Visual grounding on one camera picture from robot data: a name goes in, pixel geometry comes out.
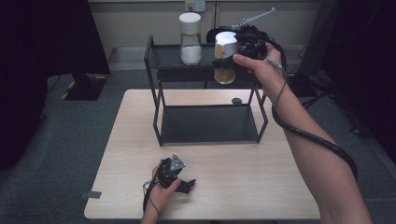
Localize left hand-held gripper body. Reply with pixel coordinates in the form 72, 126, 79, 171
157, 153, 187, 189

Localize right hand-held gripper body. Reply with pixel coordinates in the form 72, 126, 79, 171
232, 7, 277, 60

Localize glass jar of brown powder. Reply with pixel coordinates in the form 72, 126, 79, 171
213, 31, 240, 85

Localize glass jar of white powder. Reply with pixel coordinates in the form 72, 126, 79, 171
178, 11, 203, 66

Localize black metal two-tier rack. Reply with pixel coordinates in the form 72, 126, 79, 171
143, 32, 282, 147

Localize person's left hand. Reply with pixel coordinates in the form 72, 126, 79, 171
144, 164, 182, 216

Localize person's right hand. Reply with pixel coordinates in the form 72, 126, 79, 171
233, 43, 292, 99

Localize grey tape strip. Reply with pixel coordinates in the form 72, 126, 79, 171
79, 190, 103, 200

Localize black curtain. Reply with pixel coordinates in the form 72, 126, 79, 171
0, 0, 111, 172
320, 0, 396, 162

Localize black stand base yellow tape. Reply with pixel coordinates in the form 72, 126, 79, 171
60, 73, 110, 102

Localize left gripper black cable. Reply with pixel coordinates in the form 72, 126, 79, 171
142, 178, 163, 217

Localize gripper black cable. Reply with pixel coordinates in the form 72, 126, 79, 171
142, 178, 163, 217
265, 36, 359, 182

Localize dark stand post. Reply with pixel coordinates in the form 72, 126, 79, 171
284, 0, 340, 98

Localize white wall socket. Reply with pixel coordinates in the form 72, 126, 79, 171
184, 0, 206, 13

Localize black floor cables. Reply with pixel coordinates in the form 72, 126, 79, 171
300, 90, 373, 138

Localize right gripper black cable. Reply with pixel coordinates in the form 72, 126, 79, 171
265, 36, 359, 182

